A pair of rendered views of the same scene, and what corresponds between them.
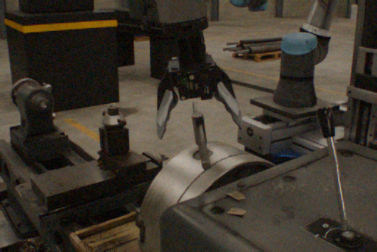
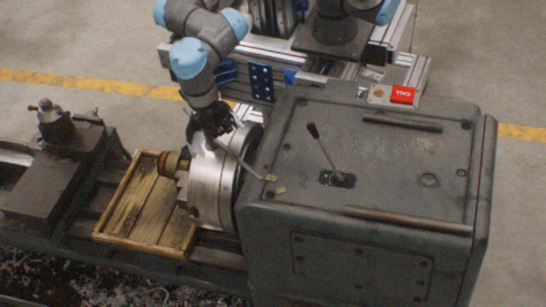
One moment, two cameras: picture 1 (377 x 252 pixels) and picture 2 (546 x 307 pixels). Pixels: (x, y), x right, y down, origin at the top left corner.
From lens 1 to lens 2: 1.04 m
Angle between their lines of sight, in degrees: 39
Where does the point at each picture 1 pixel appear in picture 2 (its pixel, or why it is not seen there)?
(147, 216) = (197, 202)
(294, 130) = not seen: hidden behind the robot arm
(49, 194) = (45, 214)
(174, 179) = (206, 172)
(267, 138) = not seen: hidden behind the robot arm
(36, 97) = not seen: outside the picture
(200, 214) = (265, 201)
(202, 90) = (227, 129)
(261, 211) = (291, 182)
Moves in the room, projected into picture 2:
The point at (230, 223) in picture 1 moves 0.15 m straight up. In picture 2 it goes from (283, 199) to (279, 157)
